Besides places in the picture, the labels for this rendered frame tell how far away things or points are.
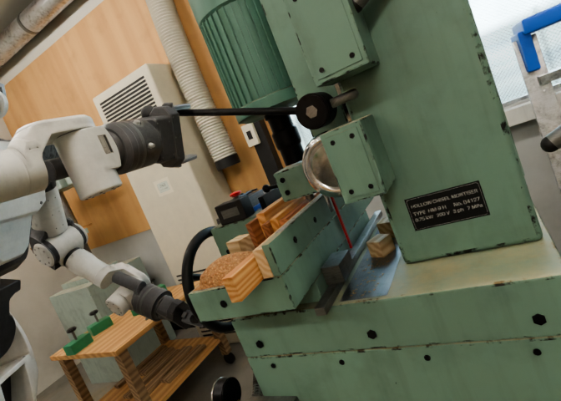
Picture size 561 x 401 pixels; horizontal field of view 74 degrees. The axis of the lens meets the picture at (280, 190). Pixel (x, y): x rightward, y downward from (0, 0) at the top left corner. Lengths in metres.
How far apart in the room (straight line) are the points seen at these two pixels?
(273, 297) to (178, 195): 1.80
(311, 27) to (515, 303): 0.49
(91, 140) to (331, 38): 0.39
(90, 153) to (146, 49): 2.15
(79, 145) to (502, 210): 0.66
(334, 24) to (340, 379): 0.60
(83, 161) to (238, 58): 0.36
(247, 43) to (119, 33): 2.16
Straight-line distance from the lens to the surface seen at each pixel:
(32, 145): 0.59
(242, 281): 0.58
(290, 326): 0.74
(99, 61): 3.06
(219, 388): 0.85
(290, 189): 0.83
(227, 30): 0.81
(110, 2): 2.96
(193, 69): 2.35
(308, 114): 0.64
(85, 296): 2.86
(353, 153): 0.59
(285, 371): 0.82
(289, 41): 0.75
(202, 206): 2.29
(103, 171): 0.63
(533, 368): 0.69
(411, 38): 0.66
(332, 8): 0.60
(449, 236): 0.70
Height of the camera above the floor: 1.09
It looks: 7 degrees down
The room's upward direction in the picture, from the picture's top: 22 degrees counter-clockwise
